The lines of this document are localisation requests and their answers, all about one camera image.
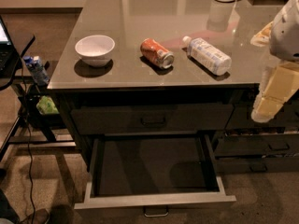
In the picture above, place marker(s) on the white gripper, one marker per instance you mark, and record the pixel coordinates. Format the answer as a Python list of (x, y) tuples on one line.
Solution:
[(286, 34)]

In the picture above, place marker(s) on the red coke can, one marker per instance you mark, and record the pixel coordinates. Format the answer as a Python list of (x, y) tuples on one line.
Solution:
[(156, 53)]

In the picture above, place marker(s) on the dark drawer cabinet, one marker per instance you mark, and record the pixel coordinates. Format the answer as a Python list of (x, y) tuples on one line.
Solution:
[(131, 79)]

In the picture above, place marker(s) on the open middle drawer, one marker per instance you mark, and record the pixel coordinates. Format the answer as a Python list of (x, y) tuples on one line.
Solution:
[(153, 176)]

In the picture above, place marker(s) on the closed top drawer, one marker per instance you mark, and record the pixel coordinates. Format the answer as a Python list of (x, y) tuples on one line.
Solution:
[(151, 118)]

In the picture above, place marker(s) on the snack jar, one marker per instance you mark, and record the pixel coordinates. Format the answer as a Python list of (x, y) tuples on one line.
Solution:
[(261, 39)]

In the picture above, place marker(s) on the right side lower drawers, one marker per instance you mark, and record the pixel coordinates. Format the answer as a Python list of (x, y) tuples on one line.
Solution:
[(247, 146)]

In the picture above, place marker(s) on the white plastic bottle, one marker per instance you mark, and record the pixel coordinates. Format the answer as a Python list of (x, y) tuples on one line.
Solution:
[(213, 59)]

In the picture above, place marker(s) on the white ceramic bowl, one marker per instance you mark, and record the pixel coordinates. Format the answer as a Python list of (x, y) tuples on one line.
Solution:
[(95, 50)]

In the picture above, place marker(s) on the green snack bag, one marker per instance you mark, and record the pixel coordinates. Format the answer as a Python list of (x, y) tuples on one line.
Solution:
[(46, 106)]

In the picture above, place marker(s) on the blue water bottle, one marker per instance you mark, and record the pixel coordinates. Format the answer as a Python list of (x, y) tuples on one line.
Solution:
[(37, 70)]

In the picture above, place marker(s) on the black side stand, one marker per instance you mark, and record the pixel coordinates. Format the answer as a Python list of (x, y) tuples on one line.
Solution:
[(29, 126)]

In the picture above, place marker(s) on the black laptop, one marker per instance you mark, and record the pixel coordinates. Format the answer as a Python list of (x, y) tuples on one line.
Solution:
[(7, 49)]

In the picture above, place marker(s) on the brown shoe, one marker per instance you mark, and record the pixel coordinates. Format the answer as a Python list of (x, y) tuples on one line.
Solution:
[(40, 216)]

